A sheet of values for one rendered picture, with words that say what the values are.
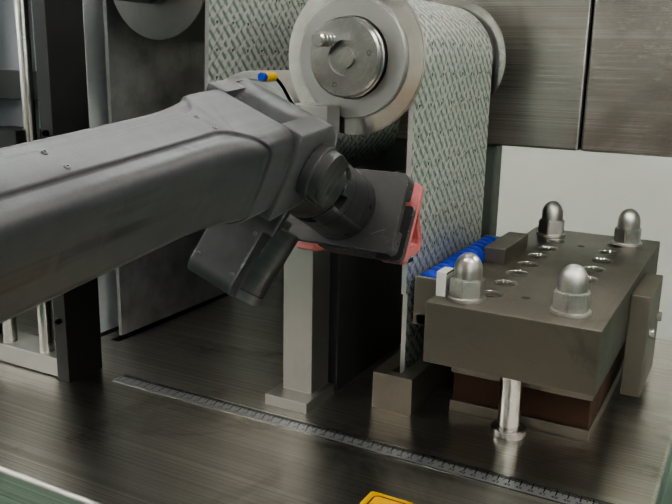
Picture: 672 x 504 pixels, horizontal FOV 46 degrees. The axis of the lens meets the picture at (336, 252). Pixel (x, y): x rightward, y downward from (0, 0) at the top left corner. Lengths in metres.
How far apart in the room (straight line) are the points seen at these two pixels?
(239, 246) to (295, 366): 0.32
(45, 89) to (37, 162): 0.53
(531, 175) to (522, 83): 2.44
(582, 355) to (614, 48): 0.45
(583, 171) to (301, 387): 2.72
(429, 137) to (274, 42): 0.27
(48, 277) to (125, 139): 0.08
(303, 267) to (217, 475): 0.22
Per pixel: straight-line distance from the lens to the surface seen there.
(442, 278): 0.76
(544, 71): 1.06
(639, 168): 3.41
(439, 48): 0.82
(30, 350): 0.96
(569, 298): 0.73
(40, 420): 0.84
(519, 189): 3.52
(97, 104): 1.01
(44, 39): 0.85
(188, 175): 0.37
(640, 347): 0.88
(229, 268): 0.52
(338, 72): 0.77
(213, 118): 0.42
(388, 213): 0.61
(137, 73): 1.01
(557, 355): 0.72
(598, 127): 1.05
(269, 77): 0.76
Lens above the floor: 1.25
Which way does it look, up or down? 14 degrees down
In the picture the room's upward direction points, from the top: 1 degrees clockwise
